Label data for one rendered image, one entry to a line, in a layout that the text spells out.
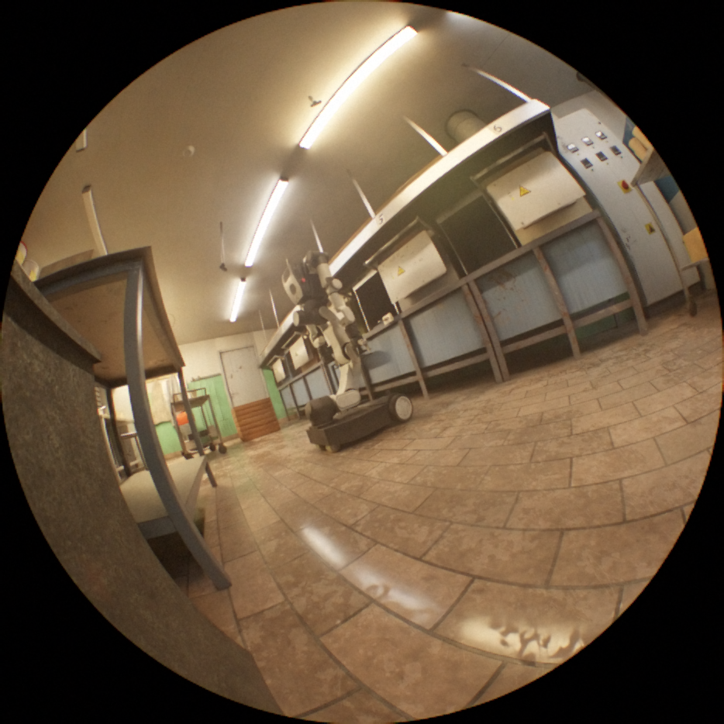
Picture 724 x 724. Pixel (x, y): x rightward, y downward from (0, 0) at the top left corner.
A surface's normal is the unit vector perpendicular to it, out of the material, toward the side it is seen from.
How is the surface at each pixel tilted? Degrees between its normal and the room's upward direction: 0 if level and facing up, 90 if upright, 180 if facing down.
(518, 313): 90
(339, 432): 90
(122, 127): 180
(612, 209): 90
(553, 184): 90
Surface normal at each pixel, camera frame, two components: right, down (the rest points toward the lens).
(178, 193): 0.32, 0.94
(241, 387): 0.59, -0.27
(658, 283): -0.74, 0.20
